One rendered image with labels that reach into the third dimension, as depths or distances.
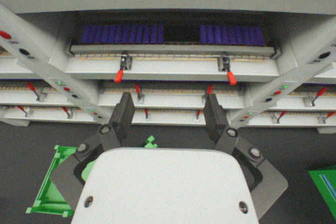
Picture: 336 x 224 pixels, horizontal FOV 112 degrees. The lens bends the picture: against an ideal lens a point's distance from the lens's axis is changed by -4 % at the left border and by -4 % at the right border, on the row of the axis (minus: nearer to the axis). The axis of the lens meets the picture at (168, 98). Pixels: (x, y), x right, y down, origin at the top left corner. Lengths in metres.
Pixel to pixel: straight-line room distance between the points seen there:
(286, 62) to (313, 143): 0.85
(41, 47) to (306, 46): 0.61
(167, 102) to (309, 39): 0.42
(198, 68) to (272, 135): 0.80
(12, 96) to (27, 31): 0.52
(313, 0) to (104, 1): 0.35
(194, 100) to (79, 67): 0.41
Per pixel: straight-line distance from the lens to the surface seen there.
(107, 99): 0.57
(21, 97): 0.84
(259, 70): 0.42
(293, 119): 0.96
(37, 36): 0.42
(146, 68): 0.35
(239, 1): 0.28
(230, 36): 0.42
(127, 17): 0.45
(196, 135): 0.83
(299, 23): 0.45
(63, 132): 1.08
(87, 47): 0.42
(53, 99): 0.72
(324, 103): 0.83
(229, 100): 0.56
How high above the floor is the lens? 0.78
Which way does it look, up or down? 58 degrees down
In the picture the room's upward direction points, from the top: 1 degrees counter-clockwise
